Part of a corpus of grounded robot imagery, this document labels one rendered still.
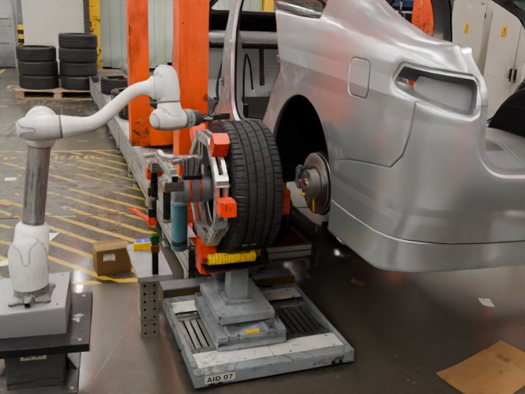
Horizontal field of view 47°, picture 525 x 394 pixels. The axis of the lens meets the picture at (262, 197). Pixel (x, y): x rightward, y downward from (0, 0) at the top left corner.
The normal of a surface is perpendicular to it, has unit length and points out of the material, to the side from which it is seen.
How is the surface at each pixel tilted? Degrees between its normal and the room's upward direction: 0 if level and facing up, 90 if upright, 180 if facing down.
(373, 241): 90
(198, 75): 90
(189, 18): 90
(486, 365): 2
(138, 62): 90
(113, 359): 0
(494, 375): 1
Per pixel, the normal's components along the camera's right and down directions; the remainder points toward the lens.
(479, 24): -0.97, 0.04
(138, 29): 0.33, 0.30
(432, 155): -0.35, 0.26
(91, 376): 0.04, -0.95
